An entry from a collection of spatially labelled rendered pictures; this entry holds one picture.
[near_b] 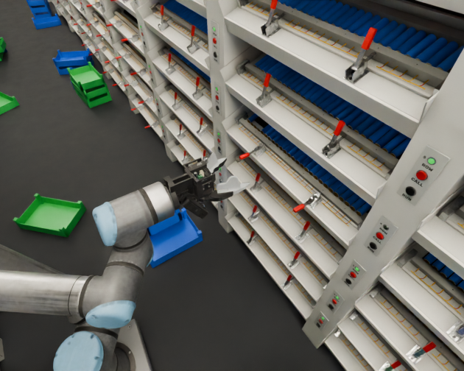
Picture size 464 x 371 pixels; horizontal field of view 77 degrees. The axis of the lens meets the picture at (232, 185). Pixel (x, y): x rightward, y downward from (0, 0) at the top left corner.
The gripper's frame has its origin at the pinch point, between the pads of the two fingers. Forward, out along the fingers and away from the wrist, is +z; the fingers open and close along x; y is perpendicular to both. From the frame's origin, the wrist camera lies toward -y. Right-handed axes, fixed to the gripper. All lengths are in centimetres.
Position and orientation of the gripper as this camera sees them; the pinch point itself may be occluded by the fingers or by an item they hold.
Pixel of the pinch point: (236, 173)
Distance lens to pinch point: 80.4
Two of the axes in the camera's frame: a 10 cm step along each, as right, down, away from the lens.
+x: -5.5, -6.2, 5.6
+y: 0.3, -6.9, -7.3
